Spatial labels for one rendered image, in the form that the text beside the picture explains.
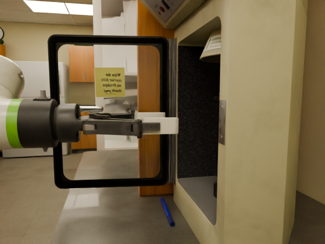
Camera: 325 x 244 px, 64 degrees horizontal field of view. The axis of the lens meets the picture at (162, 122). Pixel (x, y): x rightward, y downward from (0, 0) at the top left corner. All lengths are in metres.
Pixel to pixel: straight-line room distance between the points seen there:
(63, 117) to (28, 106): 0.06
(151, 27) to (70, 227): 0.55
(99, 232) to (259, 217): 0.34
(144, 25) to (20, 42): 5.55
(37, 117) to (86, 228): 0.29
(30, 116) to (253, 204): 0.40
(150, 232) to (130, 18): 1.36
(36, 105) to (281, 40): 0.42
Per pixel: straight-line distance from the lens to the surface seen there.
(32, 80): 5.42
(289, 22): 0.47
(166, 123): 0.47
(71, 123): 0.49
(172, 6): 0.59
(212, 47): 0.53
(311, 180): 0.94
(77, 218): 0.71
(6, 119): 0.51
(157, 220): 0.67
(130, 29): 1.70
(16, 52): 6.23
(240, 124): 0.42
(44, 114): 0.50
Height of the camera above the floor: 1.25
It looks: 7 degrees down
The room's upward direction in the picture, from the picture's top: straight up
